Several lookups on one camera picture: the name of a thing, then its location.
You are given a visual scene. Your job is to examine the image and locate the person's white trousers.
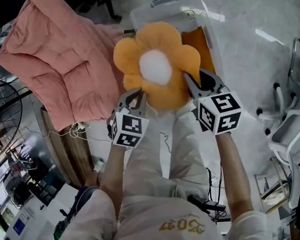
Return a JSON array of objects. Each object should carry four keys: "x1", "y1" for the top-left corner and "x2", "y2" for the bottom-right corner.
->
[{"x1": 124, "y1": 103, "x2": 216, "y2": 202}]

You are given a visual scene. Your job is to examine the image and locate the person's white shirt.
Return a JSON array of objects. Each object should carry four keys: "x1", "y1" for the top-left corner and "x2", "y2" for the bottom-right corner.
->
[{"x1": 62, "y1": 188, "x2": 268, "y2": 240}]

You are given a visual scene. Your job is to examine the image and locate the black waist device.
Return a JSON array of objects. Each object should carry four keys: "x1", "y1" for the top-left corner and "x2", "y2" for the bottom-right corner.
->
[{"x1": 187, "y1": 195, "x2": 227, "y2": 219}]

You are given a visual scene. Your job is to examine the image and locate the person's left forearm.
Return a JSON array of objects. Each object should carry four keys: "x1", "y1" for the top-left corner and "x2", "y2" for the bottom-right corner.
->
[{"x1": 99, "y1": 142, "x2": 133, "y2": 220}]

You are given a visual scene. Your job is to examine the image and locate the black standing fan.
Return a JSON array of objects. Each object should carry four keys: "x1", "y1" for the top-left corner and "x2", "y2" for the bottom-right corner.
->
[{"x1": 0, "y1": 78, "x2": 32, "y2": 162}]

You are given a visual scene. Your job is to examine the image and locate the pink padded lounge chair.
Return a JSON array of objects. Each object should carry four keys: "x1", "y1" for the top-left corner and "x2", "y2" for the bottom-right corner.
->
[{"x1": 0, "y1": 0, "x2": 136, "y2": 132}]

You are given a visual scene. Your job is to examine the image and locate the white office chair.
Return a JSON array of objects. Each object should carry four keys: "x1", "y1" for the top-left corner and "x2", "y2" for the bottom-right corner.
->
[{"x1": 256, "y1": 37, "x2": 300, "y2": 210}]

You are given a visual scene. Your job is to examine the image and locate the orange flower-shaped cushion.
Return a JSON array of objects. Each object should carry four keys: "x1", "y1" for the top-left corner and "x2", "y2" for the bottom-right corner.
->
[{"x1": 113, "y1": 20, "x2": 202, "y2": 111}]

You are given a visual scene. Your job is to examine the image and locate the white charger with cable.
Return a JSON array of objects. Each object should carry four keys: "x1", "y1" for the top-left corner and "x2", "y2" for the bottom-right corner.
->
[{"x1": 47, "y1": 121, "x2": 93, "y2": 141}]

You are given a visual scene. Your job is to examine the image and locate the orange rectangular pillow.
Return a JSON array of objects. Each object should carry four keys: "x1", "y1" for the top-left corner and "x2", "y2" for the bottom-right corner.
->
[{"x1": 181, "y1": 25, "x2": 217, "y2": 75}]

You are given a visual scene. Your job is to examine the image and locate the black shelf with bins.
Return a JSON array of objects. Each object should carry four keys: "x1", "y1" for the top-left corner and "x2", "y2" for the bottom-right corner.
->
[{"x1": 4, "y1": 146, "x2": 57, "y2": 205}]

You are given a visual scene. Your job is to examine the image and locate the person's right forearm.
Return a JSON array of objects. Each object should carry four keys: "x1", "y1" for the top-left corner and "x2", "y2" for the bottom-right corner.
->
[{"x1": 214, "y1": 132, "x2": 255, "y2": 222}]

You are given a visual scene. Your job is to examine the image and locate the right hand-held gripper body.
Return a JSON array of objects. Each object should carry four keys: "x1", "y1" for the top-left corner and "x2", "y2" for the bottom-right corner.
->
[{"x1": 192, "y1": 91, "x2": 242, "y2": 136}]

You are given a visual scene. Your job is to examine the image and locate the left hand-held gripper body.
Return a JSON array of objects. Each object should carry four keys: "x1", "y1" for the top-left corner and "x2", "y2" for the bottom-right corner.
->
[{"x1": 107, "y1": 105, "x2": 150, "y2": 149}]

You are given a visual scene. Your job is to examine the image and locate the blue wall sign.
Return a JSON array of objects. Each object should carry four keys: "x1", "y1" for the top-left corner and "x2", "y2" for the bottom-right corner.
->
[{"x1": 12, "y1": 212, "x2": 31, "y2": 236}]

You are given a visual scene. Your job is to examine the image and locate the wooden bench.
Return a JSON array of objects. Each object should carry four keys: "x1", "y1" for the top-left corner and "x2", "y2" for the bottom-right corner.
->
[{"x1": 39, "y1": 105, "x2": 96, "y2": 187}]

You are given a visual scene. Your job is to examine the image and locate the clear plastic storage box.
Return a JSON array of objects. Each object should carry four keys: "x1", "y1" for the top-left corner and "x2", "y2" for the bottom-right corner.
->
[{"x1": 129, "y1": 0, "x2": 226, "y2": 85}]

